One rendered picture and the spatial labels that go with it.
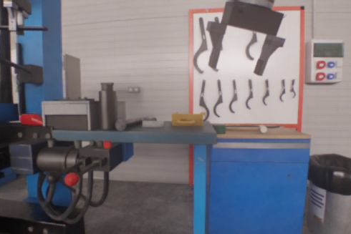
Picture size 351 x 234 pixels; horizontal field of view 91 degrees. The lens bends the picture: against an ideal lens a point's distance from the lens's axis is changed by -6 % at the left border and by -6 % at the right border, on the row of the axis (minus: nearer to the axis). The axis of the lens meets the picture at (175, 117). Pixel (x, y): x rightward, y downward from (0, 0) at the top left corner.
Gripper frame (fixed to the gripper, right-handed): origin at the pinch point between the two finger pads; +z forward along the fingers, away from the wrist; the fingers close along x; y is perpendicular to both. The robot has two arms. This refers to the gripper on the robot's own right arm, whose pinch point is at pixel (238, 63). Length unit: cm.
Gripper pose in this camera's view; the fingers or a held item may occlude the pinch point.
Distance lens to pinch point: 51.5
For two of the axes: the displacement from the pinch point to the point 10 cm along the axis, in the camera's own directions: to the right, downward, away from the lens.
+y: 1.3, 4.7, -8.7
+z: -1.8, 8.8, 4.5
